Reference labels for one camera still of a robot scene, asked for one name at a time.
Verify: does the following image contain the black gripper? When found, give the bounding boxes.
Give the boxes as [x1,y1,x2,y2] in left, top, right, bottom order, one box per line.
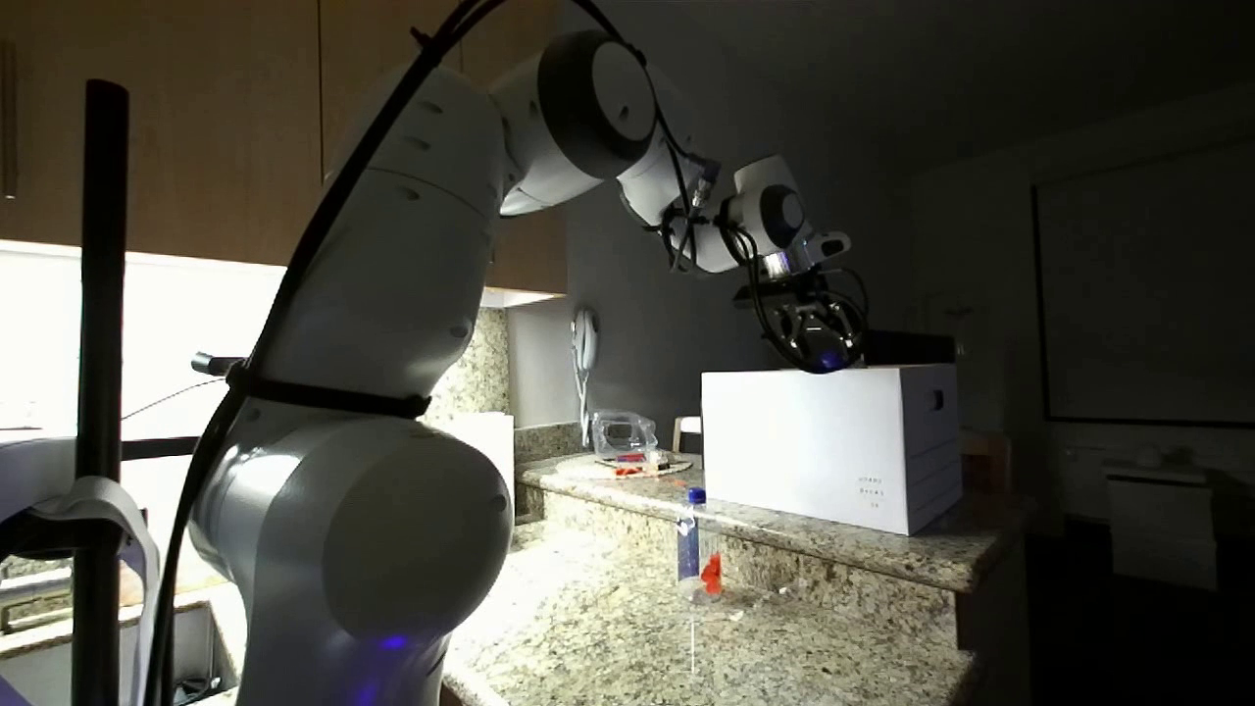
[748,260,872,378]

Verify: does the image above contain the blue cap water bottle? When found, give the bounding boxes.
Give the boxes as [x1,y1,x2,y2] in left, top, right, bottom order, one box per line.
[672,481,709,591]

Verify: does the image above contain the white storage box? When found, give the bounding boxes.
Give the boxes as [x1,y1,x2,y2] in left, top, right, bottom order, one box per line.
[700,362,969,543]

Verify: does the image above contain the dark flat appliance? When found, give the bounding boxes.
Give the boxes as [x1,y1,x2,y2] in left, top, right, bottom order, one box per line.
[859,324,961,378]

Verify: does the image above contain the small glass cup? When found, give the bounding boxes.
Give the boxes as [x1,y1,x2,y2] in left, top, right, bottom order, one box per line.
[672,411,709,460]

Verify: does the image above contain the clear plastic container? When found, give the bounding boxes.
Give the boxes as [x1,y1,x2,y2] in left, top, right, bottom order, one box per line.
[587,407,666,475]

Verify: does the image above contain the white hanging utensil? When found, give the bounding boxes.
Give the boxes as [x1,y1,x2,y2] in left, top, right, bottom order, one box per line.
[569,306,604,451]

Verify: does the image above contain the black vertical pole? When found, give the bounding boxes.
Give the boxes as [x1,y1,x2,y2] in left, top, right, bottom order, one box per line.
[72,75,139,706]

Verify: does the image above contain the white pole clamp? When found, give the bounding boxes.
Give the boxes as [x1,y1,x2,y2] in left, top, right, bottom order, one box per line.
[0,469,164,621]

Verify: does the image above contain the wall whiteboard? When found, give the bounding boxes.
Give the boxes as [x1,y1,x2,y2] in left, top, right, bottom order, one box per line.
[1030,132,1255,433]

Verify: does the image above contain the white wall bin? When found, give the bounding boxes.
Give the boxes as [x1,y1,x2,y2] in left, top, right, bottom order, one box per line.
[1101,462,1222,596]

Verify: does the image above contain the black arm strap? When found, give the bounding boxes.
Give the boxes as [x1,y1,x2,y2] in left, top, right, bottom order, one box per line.
[192,348,436,424]

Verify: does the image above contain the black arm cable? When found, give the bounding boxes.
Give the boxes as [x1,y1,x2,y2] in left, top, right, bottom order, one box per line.
[147,0,513,706]

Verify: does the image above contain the wooden wall cabinet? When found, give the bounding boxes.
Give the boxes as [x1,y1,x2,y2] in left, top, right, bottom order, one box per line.
[0,0,573,297]

